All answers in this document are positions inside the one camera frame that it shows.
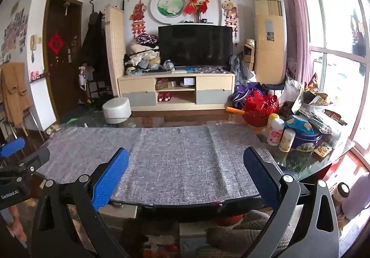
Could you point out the pink curtain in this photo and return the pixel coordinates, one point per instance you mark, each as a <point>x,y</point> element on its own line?
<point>294,21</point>

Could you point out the small cardboard box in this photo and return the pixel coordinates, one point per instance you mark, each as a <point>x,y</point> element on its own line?
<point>164,84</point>

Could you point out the blue cookie tin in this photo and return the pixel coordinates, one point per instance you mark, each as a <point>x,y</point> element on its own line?
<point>308,141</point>

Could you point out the black television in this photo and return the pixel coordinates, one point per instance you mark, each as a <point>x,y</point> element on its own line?
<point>195,45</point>

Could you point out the dark bottle white cap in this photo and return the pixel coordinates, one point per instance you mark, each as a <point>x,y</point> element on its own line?
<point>341,196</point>

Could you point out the red hanging ornament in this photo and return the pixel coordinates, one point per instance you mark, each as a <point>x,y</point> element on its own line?
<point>138,18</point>
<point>230,19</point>

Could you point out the pile of plastic bags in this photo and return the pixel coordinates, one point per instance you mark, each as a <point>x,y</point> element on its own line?
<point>315,102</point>

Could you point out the brown garment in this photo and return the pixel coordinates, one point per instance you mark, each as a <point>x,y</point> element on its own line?
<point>16,90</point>

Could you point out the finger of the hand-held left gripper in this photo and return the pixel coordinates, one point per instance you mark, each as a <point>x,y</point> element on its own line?
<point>36,159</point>
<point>11,147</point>

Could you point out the wall intercom phone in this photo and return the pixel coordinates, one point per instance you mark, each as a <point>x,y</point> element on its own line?
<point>35,42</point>

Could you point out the orange tube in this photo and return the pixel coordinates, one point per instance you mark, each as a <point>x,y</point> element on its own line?
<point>234,111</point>

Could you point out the round wall art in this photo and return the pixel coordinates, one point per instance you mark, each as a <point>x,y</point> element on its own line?
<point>168,8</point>

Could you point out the grey jacket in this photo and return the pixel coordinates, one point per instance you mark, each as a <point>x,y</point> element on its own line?
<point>240,70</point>

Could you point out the purple cloth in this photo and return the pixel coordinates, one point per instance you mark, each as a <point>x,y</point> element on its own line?
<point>245,95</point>

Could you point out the lavender bottle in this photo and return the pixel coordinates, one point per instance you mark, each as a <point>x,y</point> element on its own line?
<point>357,197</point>

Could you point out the white board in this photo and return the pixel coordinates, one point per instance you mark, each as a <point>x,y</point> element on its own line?
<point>43,105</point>

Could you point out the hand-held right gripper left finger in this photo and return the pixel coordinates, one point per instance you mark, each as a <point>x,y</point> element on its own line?
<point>111,180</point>

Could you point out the grey table mat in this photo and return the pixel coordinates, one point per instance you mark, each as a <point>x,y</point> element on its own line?
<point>173,159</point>

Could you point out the beige standing air conditioner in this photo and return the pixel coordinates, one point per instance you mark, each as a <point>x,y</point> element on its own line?
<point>270,41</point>

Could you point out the dark hanging coats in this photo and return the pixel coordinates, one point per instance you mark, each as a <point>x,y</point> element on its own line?
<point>94,47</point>

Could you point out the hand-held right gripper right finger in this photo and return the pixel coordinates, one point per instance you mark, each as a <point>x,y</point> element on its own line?
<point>260,177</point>

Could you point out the white round device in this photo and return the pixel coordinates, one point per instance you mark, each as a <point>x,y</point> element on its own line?
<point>187,82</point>

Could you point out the beige tv cabinet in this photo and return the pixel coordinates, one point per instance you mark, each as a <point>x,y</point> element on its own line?
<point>176,93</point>

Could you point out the white bottle pink label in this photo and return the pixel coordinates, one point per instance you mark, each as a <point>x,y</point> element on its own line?
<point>275,132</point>

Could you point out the white round stool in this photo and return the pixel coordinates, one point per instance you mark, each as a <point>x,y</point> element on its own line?
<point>117,110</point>

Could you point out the wall photo collage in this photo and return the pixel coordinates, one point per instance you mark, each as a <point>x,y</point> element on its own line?
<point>14,35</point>

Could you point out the pair of slippers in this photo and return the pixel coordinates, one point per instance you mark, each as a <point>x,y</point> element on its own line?
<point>53,129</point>

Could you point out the cardboard boxes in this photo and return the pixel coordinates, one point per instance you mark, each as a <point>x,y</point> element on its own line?
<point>248,56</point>

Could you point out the blue snack packet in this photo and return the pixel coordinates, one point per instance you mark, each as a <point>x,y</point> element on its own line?
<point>299,125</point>

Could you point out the pile of clothes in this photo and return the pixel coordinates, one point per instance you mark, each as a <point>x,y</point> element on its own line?
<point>143,56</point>

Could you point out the grey woven cushion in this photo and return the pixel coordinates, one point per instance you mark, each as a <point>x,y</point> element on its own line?
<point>245,235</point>

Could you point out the yellow cap bottle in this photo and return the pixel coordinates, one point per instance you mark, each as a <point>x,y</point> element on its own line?
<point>273,116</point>

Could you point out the brown wooden door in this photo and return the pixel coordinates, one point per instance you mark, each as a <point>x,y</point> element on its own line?
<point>62,79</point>

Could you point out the vase of red flowers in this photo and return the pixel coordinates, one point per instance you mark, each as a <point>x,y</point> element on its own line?
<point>198,8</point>

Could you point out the small white bottle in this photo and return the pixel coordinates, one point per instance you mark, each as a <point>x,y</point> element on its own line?
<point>286,141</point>

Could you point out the small yellow packet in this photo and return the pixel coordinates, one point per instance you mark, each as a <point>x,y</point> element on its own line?
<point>323,150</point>

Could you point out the red door decoration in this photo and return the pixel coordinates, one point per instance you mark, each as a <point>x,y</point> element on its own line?
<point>57,43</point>

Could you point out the window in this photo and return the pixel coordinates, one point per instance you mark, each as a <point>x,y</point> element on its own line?
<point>335,44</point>

